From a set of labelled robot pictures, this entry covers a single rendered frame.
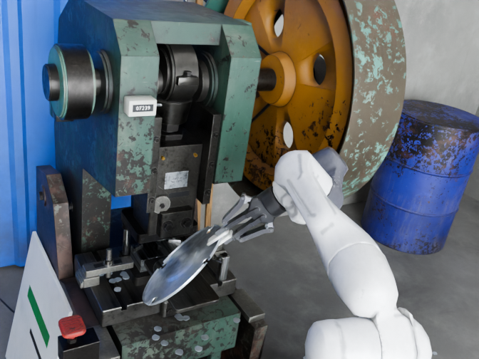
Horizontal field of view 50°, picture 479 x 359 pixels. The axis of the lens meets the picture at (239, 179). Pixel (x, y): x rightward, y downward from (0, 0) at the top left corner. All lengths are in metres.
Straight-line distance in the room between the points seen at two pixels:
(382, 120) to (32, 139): 1.75
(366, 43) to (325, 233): 0.53
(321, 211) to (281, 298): 1.88
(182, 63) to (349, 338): 0.81
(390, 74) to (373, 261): 0.58
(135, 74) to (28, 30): 1.26
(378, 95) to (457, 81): 3.02
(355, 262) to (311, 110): 0.69
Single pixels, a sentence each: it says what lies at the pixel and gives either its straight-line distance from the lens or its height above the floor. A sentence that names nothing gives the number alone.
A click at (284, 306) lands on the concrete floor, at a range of 2.81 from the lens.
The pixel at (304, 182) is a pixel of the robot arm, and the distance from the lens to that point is 1.07.
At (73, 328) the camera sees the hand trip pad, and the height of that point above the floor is 0.76.
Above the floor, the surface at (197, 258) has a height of 0.93.
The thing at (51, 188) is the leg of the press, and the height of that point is 0.87.
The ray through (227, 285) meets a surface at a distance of 1.72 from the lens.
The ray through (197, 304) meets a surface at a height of 0.78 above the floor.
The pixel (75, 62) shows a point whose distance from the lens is 1.30.
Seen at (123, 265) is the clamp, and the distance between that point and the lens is 1.66.
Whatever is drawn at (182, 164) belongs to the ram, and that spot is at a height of 1.11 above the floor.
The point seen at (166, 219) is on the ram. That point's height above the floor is 0.96.
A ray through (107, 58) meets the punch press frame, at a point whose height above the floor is 1.40.
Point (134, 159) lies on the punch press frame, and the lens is 1.35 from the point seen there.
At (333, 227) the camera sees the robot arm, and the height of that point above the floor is 1.25.
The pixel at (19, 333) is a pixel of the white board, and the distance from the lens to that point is 2.28.
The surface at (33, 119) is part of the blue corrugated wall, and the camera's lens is 2.60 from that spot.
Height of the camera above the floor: 1.72
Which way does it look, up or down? 25 degrees down
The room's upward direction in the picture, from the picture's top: 9 degrees clockwise
